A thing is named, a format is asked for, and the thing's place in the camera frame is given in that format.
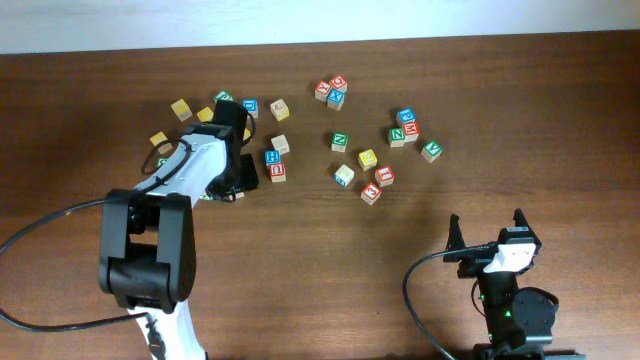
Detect red block I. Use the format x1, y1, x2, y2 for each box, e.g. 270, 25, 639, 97
375, 166, 395, 187

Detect yellow block left edge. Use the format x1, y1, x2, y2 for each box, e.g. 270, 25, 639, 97
150, 131, 173, 154

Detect red block Y top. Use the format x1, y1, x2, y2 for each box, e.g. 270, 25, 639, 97
314, 81, 332, 102

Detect green block N right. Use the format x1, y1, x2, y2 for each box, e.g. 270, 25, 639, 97
388, 128, 406, 148

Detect red block 3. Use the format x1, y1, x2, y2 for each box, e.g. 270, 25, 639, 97
361, 182, 382, 205

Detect yellow block far left top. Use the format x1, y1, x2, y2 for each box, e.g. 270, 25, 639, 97
171, 99, 192, 121

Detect blue block H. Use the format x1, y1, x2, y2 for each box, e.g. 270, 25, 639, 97
264, 150, 281, 167

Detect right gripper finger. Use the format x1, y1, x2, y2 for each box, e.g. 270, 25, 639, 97
445, 214, 466, 251
512, 208, 533, 235

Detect green block V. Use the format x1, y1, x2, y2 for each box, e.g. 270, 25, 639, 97
421, 141, 443, 163

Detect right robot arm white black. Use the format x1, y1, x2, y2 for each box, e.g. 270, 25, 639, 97
444, 209, 586, 360

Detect wooden block blue side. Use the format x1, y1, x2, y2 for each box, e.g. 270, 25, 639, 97
334, 164, 355, 187

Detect plain wooden block centre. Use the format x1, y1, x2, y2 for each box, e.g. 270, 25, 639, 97
271, 134, 290, 155

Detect wooden block yellow side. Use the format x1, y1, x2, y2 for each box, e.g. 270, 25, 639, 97
270, 99, 290, 122

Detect yellow block E centre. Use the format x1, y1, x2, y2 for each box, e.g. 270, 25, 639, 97
358, 149, 378, 171

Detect blue block P right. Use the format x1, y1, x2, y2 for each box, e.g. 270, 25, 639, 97
396, 108, 416, 127

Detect red block M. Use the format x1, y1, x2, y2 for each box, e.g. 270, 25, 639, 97
402, 122, 420, 142

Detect green block n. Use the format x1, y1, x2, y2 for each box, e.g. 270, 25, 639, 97
388, 128, 406, 148
331, 132, 349, 153

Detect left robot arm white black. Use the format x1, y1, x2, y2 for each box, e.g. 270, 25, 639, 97
99, 100, 259, 359

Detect blue block D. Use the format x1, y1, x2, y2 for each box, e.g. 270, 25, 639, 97
242, 98, 259, 119

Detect green block P top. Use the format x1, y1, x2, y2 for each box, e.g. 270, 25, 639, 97
214, 90, 233, 102

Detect blue block X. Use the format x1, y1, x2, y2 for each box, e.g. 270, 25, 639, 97
327, 89, 345, 110

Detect red block Q top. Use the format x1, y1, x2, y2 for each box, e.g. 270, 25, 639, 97
329, 75, 348, 93

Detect yellow block beside E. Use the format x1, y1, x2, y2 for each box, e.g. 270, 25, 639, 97
197, 107, 214, 122

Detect green block N centre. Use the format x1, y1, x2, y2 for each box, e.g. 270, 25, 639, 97
331, 132, 349, 153

